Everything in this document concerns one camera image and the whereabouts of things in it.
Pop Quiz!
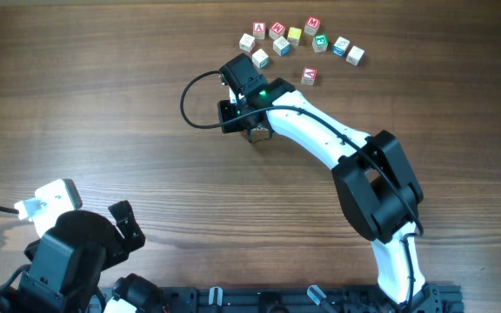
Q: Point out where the green top wooden block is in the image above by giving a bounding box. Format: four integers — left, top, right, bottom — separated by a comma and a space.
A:
312, 34, 329, 53

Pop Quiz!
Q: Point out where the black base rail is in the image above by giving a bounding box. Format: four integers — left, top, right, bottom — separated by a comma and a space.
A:
152, 283, 464, 313

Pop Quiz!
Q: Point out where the blue L wooden block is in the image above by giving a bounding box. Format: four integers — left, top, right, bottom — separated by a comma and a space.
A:
346, 46, 364, 66

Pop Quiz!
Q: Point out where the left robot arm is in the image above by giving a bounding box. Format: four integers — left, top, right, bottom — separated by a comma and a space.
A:
0, 201, 145, 312

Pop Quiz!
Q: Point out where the red A wooden block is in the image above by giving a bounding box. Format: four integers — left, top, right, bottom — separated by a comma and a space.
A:
301, 67, 317, 85

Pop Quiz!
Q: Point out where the right camera cable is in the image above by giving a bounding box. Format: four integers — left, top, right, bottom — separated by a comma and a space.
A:
179, 70, 425, 312

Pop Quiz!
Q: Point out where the yellow wooden block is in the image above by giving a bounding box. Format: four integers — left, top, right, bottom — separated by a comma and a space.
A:
287, 27, 302, 46

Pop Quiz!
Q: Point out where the blue P wooden block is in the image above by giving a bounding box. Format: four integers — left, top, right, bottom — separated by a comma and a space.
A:
332, 37, 351, 57

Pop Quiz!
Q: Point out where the red A block far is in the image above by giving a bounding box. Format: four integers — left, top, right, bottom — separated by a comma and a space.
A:
252, 22, 266, 40

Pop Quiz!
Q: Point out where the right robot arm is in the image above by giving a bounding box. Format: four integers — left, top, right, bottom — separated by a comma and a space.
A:
219, 54, 425, 305

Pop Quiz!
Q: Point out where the plain wooden block red side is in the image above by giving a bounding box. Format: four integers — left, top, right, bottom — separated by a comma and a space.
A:
239, 33, 256, 53

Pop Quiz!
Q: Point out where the blue H wooden block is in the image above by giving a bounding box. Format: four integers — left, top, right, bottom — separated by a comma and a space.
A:
273, 37, 291, 57

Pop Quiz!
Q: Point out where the red W wooden block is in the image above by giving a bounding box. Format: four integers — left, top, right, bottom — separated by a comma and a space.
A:
269, 21, 286, 40

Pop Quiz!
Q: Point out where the red M wooden block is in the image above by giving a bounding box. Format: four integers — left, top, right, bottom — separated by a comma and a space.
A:
304, 16, 321, 36

